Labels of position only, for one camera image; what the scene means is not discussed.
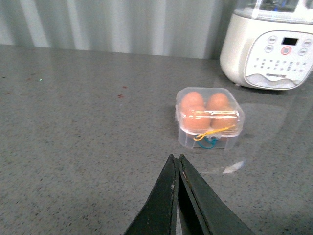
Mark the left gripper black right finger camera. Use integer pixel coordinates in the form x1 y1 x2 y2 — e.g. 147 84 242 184
178 154 254 235

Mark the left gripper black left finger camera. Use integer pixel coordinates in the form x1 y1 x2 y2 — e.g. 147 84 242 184
125 154 179 235

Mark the clear plastic egg box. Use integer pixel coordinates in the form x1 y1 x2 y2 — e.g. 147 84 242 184
175 87 245 150

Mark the brown egg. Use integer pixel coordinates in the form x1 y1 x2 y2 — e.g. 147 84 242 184
182 106 210 132
211 106 238 129
180 92 204 110
206 93 229 111

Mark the teal rubber band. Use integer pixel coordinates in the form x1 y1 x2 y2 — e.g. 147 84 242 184
197 137 218 149

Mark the yellow rubber band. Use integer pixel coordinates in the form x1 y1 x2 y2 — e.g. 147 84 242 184
193 124 236 141

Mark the white Joyoung blender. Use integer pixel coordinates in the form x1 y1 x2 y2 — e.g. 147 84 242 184
220 0 313 90

